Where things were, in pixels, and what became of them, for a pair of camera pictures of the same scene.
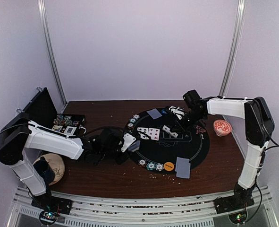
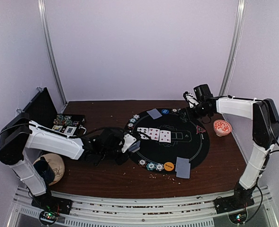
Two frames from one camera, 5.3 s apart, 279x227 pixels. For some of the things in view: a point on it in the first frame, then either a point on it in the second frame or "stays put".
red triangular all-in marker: [199, 130] stays put
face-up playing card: [142, 135] stays put
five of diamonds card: [168, 130] to [164, 136]
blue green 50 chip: [132, 120] stays put
